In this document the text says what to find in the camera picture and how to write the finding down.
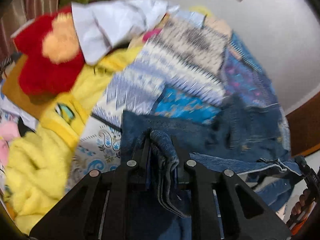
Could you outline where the pink soft item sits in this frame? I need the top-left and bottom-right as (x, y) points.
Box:
(0, 121), (20, 166)

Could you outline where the white shirt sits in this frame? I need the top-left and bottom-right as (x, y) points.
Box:
(71, 0), (180, 65)

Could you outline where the blue denim jacket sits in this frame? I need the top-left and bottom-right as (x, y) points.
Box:
(120, 95), (302, 239)

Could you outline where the yellow fleece garment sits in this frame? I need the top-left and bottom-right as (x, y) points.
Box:
(4, 46), (142, 234)

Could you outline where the red plush toy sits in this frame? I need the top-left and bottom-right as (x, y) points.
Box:
(12, 5), (85, 96)

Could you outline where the patchwork patterned bedspread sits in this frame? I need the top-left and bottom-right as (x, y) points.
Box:
(68, 16), (290, 186)

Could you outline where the striped maroon curtain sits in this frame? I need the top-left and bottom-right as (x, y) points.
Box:
(1, 0), (58, 60)

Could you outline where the orange sleeve forearm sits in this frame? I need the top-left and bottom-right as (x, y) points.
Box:
(285, 199), (320, 236)

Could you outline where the person's right hand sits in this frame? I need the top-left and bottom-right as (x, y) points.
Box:
(291, 189), (312, 219)

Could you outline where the brown wooden headboard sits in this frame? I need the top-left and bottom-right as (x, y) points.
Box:
(286, 93), (320, 157)

